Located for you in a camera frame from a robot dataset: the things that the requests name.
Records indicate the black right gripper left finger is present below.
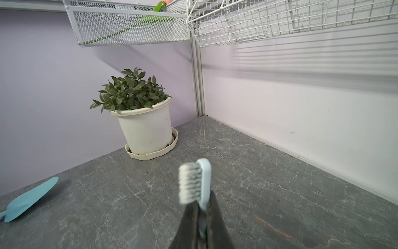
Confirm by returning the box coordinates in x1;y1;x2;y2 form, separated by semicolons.
169;202;199;249

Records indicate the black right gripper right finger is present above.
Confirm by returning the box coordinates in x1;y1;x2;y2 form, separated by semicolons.
206;191;235;249

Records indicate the light blue toothbrush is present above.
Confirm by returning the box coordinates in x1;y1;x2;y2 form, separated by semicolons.
178;158;211;239

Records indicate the potted green plant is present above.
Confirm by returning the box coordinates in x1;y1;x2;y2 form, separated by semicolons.
90;67;178;161

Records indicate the teal hand shovel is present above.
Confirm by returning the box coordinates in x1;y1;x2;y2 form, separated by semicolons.
1;176;59;223

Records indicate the long white wire shelf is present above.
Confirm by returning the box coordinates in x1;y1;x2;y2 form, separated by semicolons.
187;0;398;47

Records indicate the white wire basket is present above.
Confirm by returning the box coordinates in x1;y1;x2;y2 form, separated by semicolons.
63;1;189;47

